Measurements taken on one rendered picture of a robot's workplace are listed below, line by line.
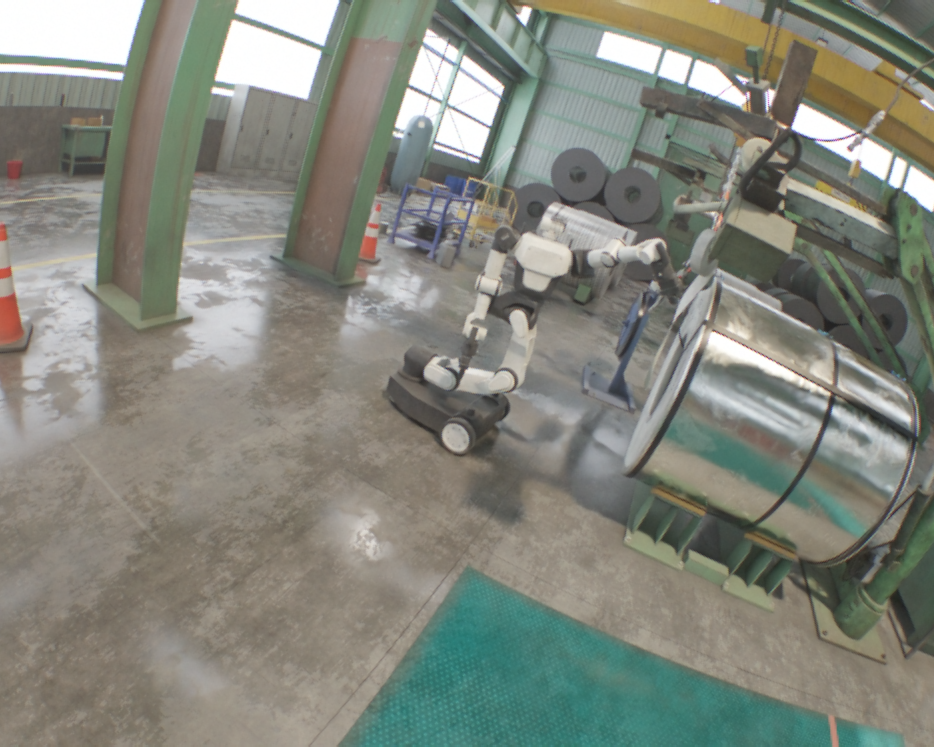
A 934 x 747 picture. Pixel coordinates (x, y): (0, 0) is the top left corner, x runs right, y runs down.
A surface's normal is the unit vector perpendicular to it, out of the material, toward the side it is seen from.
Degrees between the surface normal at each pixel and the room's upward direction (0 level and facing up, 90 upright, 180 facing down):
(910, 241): 90
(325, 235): 90
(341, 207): 90
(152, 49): 90
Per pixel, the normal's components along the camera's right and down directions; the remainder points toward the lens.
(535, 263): -0.10, 0.37
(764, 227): -0.15, -0.29
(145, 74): -0.40, 0.26
